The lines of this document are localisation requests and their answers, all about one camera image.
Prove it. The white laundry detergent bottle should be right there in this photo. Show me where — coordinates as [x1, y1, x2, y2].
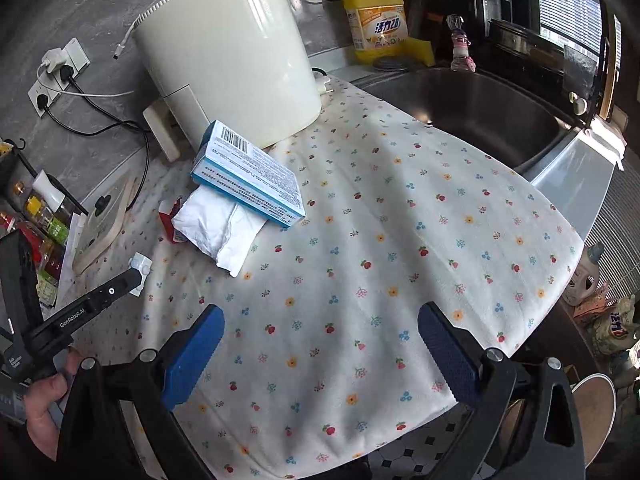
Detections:
[562, 242, 607, 307]

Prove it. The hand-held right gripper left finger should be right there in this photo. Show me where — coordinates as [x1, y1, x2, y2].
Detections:
[60, 305, 226, 480]

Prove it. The red wrapper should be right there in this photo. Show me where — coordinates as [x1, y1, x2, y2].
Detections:
[158, 197, 185, 245]

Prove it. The white capped bottle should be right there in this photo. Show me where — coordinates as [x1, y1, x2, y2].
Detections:
[31, 169, 88, 216]

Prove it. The beige trash bin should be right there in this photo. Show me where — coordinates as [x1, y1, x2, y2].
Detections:
[570, 372, 618, 466]

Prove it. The small white blister pack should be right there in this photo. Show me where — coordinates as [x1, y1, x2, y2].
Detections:
[128, 255, 152, 297]

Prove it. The person's left hand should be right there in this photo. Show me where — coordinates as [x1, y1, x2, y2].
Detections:
[25, 350, 84, 462]

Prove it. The cream air fryer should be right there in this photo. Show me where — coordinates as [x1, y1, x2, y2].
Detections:
[131, 0, 325, 163]

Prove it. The stainless steel sink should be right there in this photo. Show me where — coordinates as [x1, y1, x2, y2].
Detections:
[360, 66, 583, 173]

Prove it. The printed refill pouch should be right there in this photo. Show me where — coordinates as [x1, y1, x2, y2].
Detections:
[587, 296, 640, 361]

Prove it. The white packet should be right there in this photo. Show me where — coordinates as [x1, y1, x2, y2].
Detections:
[171, 185, 266, 278]

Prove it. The white rag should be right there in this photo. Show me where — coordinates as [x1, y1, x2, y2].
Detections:
[585, 120, 628, 171]

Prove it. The white wall socket panel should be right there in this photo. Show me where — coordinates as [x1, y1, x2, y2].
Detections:
[27, 37, 92, 117]

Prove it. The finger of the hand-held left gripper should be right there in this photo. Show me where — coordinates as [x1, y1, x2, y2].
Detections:
[97, 266, 146, 312]

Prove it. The cream kitchen scale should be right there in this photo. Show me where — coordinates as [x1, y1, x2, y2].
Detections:
[71, 177, 137, 275]

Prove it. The blue and white box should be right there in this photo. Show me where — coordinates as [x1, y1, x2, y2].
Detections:
[190, 120, 307, 231]

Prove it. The black power cable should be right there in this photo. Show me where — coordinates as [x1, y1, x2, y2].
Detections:
[34, 92, 151, 136]
[54, 66, 152, 211]

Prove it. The black window frame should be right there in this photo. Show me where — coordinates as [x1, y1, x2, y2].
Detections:
[525, 0, 626, 61]

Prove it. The floral white tablecloth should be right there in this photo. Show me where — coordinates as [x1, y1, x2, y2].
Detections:
[65, 77, 586, 480]

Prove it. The white charging cable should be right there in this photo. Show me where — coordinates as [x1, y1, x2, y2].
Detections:
[42, 0, 238, 98]

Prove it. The wooden cutting board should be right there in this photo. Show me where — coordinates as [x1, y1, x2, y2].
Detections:
[597, 10, 619, 121]

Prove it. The black dish rack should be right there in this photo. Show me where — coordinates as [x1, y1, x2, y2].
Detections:
[475, 0, 616, 121]

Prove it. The yellow detergent bottle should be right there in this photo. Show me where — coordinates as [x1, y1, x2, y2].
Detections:
[337, 0, 407, 65]

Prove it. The yellow capped bottle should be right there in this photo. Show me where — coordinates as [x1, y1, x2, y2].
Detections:
[22, 194, 71, 247]

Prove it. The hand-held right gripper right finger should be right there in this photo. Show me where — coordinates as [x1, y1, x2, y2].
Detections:
[417, 302, 587, 480]

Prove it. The small pink glass bottle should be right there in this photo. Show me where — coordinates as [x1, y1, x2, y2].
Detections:
[449, 14, 476, 72]

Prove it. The yellow sponge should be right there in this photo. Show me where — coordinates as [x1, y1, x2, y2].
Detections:
[400, 37, 436, 67]

